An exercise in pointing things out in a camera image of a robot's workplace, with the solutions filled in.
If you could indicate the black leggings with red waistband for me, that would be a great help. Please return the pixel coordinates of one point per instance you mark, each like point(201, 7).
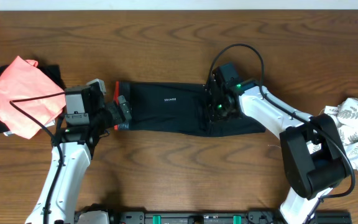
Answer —
point(176, 108)

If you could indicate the black folded garment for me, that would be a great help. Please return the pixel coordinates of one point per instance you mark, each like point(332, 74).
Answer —
point(52, 71)

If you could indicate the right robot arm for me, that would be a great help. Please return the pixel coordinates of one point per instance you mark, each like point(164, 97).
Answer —
point(314, 159)

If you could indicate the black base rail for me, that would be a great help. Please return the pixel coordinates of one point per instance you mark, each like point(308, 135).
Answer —
point(97, 214)

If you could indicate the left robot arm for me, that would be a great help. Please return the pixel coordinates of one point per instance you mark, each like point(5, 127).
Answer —
point(72, 152)

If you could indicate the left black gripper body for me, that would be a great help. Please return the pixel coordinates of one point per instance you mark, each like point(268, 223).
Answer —
point(109, 116)

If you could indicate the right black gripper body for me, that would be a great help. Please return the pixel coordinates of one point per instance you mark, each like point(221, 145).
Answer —
point(218, 111)

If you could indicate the pink folded cloth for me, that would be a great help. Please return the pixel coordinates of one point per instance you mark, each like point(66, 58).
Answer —
point(36, 94)

